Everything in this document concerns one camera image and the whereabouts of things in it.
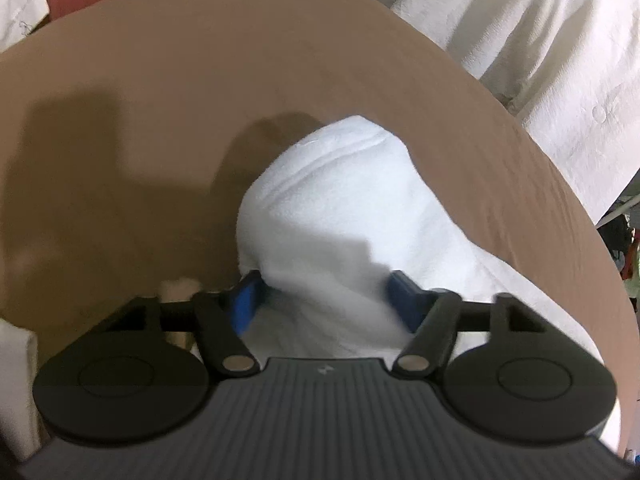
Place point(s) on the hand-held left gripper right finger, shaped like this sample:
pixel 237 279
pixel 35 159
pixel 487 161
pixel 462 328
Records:
pixel 402 297

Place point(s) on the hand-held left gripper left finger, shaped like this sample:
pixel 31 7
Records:
pixel 246 305

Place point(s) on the white fleece garment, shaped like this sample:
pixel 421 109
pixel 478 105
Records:
pixel 340 210

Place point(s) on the pile of dark clothes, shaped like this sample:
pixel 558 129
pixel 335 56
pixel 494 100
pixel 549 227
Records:
pixel 620 250

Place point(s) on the white cloth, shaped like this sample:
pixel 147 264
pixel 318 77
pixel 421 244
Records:
pixel 17 390

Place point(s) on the large white bed sheet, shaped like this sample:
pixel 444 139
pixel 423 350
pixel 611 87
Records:
pixel 540 35

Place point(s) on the cream cloth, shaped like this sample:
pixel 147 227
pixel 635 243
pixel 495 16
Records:
pixel 20 5

